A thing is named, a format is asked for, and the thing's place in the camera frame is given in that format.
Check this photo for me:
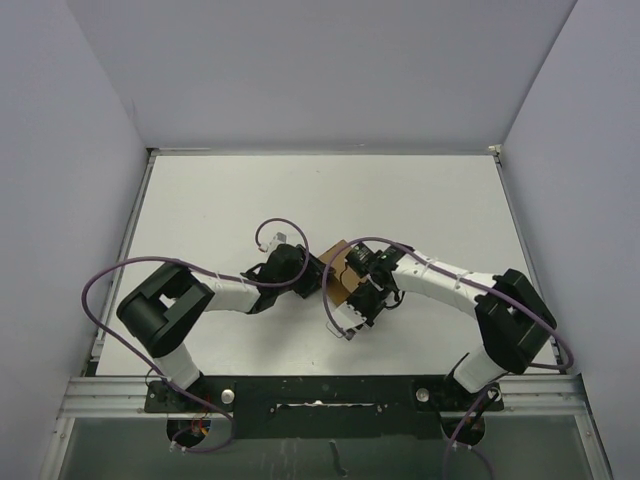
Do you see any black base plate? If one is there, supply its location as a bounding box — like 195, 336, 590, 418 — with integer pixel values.
144, 375, 504, 447

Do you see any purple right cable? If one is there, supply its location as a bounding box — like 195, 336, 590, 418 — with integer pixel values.
321, 235, 575, 480

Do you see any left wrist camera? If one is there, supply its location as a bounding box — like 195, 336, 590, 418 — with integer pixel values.
266, 232, 287, 252

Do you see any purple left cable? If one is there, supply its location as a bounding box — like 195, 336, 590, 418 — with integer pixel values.
80, 217, 309, 396

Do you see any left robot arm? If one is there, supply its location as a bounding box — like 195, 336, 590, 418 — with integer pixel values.
116, 244, 325, 411

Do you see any purple cable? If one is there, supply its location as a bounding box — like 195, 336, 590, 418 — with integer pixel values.
321, 235, 575, 480
80, 217, 309, 396

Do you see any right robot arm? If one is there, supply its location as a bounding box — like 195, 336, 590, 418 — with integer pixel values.
335, 242, 557, 409

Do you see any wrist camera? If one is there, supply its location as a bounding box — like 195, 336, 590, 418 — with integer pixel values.
266, 232, 287, 252
326, 303, 366, 340

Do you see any brown cardboard box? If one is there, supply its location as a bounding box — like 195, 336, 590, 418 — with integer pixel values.
327, 247, 364, 307

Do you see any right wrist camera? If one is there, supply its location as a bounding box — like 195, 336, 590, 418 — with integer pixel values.
326, 303, 366, 340

